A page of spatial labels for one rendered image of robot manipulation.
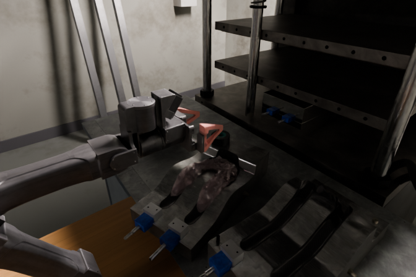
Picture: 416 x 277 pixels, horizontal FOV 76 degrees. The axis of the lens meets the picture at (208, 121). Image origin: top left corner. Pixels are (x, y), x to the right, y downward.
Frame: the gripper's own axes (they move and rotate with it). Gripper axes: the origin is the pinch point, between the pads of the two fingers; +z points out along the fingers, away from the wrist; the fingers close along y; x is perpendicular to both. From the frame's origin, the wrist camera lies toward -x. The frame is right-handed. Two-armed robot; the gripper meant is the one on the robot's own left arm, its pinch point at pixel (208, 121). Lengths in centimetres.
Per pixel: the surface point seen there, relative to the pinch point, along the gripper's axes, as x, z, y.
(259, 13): -18, 71, 50
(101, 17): -4, 42, 207
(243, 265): 30.8, -3.8, -20.2
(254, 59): 4, 71, 51
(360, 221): 26, 28, -33
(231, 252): 28.2, -5.2, -17.1
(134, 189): 40, -11, 32
